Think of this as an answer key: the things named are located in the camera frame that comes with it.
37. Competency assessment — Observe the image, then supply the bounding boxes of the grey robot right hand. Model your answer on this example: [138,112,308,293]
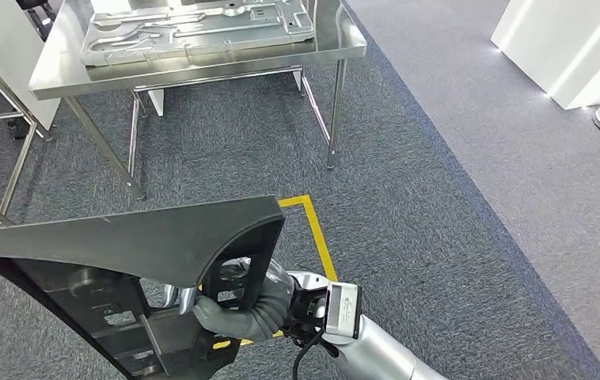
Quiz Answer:
[163,256,296,343]

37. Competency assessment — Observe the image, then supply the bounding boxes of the black plastic frame part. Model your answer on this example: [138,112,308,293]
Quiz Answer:
[0,195,287,380]

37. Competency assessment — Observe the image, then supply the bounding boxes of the steel workbench table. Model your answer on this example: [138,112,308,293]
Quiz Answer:
[28,0,368,201]

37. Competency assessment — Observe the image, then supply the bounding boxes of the grey metal fixture plate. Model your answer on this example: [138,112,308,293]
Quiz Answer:
[79,0,316,67]

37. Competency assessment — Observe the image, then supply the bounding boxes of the steel side table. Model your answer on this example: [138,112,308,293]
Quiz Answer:
[0,7,55,226]

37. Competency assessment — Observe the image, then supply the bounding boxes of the white display plinth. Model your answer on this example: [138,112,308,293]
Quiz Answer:
[491,0,600,111]

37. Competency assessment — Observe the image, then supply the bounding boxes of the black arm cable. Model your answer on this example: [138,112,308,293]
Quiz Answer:
[291,329,327,380]

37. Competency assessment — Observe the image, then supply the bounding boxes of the white wrist camera on bracket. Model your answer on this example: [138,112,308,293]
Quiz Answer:
[284,282,363,348]

